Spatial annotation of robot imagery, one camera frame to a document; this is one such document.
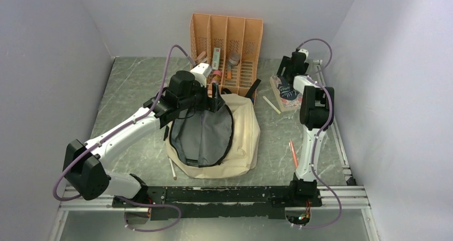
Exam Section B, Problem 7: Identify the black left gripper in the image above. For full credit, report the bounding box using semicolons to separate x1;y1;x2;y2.
179;79;225;113

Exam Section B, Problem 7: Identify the Little Women floral book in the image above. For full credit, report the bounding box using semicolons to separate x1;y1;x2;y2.
269;75;302;112

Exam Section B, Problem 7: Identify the beige canvas backpack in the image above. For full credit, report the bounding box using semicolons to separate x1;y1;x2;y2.
164;79;261;179

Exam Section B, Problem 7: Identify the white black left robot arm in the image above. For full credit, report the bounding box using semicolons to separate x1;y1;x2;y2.
63;71;225;207

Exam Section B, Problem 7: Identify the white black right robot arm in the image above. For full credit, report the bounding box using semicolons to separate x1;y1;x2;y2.
277;49;335;206

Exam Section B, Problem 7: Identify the pink tape roll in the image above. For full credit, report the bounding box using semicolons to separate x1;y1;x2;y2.
210;70;222;84

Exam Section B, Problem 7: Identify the grey glue stick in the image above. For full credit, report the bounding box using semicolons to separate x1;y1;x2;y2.
226;52;241;80

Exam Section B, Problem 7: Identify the red white small box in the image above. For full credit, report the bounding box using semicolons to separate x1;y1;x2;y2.
195;51;207;64

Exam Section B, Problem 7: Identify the teal white box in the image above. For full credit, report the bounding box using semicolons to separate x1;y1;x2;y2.
211;47;221;70

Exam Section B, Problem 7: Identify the orange plastic desk organizer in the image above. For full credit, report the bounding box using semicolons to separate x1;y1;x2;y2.
190;13;263;100

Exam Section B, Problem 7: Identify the orange pencil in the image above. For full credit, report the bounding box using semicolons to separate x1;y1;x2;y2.
289;140;299;168

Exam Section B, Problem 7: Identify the white brown marker pen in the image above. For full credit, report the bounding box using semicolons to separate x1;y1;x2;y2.
168;158;177;181

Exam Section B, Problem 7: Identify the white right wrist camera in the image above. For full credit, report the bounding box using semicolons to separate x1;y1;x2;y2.
296;49;309;59

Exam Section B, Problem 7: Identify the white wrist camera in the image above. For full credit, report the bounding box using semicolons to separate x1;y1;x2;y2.
296;49;309;59
190;63;212;87

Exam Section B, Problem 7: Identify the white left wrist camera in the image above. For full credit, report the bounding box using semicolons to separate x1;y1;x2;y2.
190;63;212;87

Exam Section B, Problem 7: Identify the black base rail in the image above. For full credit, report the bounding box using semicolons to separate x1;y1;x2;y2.
134;183;323;220

